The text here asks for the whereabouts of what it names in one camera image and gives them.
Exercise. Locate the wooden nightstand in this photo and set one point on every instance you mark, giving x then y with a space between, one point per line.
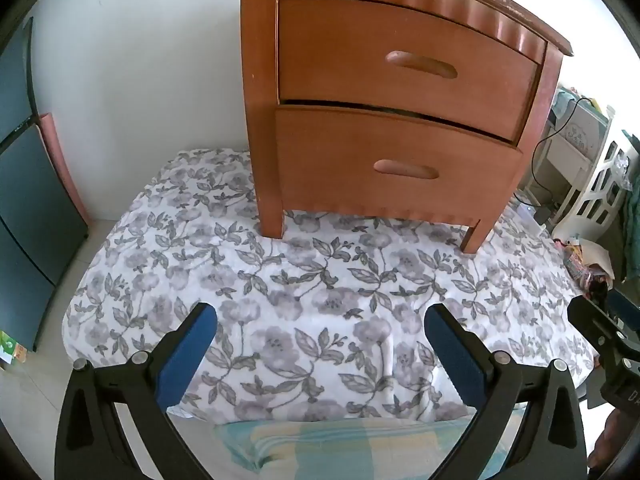
260 110

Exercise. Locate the person's right hand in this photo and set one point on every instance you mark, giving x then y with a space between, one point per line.
615 435

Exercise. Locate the green printed packet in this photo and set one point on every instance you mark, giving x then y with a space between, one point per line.
12 352

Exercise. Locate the white lattice plastic rack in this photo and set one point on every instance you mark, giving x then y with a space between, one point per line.
595 195

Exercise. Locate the pile of colourful packets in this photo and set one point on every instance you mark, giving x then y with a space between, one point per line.
582 267

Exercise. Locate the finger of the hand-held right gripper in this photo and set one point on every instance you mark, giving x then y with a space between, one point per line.
595 320
625 300

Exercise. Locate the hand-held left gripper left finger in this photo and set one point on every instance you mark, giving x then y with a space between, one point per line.
192 340

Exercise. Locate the beige paper sheet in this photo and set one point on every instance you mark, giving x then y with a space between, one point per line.
597 257

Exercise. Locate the dark green hanging cloth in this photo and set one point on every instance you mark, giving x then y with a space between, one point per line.
631 235

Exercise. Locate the teal cloth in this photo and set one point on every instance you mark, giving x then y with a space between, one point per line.
567 102

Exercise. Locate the pastel checked cloth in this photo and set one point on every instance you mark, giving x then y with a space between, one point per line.
325 445

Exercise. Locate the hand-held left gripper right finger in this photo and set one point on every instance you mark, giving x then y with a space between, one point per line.
450 342

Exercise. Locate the dark teal cabinet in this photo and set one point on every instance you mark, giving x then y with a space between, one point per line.
25 200

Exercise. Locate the pink wooden board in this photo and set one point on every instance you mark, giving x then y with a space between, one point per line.
62 170

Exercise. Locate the grey floral blanket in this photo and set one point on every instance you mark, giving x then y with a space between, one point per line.
300 300

